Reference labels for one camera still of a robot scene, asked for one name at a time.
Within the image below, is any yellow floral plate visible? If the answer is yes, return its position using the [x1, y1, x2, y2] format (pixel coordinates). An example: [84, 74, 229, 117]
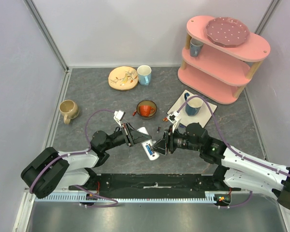
[108, 66, 138, 91]

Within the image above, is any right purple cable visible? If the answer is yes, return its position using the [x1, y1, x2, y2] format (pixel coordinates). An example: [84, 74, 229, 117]
[177, 95, 290, 209]

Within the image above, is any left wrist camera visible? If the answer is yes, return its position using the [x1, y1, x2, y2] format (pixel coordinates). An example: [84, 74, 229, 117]
[113, 110, 125, 128]

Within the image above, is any pink three-tier shelf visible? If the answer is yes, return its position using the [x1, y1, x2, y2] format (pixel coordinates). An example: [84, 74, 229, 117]
[178, 15, 271, 104]

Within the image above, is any slotted cable duct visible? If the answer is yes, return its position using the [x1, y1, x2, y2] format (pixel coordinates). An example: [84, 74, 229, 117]
[34, 192, 223, 203]

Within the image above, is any mauve polka dot plate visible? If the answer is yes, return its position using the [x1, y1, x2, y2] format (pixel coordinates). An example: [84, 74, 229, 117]
[205, 17, 250, 48]

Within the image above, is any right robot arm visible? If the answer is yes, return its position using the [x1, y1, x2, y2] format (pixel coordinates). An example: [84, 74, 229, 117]
[151, 123, 290, 210]

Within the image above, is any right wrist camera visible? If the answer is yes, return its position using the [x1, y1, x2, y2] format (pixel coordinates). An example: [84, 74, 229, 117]
[167, 111, 182, 132]

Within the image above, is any beige ceramic mug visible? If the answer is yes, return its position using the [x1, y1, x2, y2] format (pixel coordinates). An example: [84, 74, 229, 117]
[59, 100, 79, 124]

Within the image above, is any brown patterned bowl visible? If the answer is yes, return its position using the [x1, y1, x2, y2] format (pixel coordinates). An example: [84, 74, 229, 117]
[136, 100, 157, 119]

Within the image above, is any dark blue mug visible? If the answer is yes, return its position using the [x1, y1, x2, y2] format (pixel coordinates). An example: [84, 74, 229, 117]
[184, 93, 203, 116]

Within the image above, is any white remote control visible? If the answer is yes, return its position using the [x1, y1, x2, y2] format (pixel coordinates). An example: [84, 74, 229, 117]
[137, 127, 160, 161]

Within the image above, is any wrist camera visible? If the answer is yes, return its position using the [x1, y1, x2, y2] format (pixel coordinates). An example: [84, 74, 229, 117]
[113, 110, 125, 128]
[167, 111, 182, 132]

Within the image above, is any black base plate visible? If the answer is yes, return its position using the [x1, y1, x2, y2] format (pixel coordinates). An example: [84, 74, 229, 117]
[82, 174, 229, 199]

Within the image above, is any light blue mug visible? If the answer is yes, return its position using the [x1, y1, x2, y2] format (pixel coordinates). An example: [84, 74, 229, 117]
[137, 65, 152, 86]

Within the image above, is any orange cup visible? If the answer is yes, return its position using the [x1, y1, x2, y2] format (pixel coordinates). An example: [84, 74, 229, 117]
[139, 105, 155, 117]

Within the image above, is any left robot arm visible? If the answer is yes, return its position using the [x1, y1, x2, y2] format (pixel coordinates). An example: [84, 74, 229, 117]
[20, 123, 152, 199]

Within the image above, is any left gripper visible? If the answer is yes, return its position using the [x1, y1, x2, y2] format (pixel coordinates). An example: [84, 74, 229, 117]
[103, 122, 152, 151]

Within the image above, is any blue mug on shelf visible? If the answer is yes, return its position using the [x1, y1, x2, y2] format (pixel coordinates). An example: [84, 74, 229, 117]
[190, 38, 204, 57]

